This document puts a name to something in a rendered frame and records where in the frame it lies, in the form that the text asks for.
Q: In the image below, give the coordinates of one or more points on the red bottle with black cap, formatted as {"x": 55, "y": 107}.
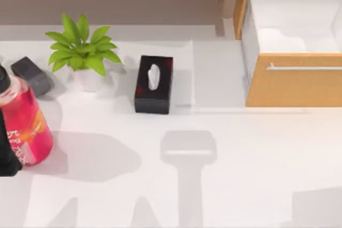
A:
{"x": 26, "y": 121}

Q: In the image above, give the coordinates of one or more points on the black tissue box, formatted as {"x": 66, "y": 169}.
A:
{"x": 153, "y": 83}

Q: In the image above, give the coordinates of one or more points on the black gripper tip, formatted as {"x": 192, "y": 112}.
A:
{"x": 6, "y": 156}

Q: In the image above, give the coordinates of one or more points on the green plant in white pot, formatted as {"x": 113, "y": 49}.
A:
{"x": 80, "y": 49}

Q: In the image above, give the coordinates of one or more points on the open drawer with grey inside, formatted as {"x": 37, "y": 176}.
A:
{"x": 291, "y": 22}

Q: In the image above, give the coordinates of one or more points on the pale wooden drawer front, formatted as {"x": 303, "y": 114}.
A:
{"x": 296, "y": 89}

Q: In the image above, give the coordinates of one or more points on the dark grey stapler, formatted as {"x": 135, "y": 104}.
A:
{"x": 30, "y": 75}

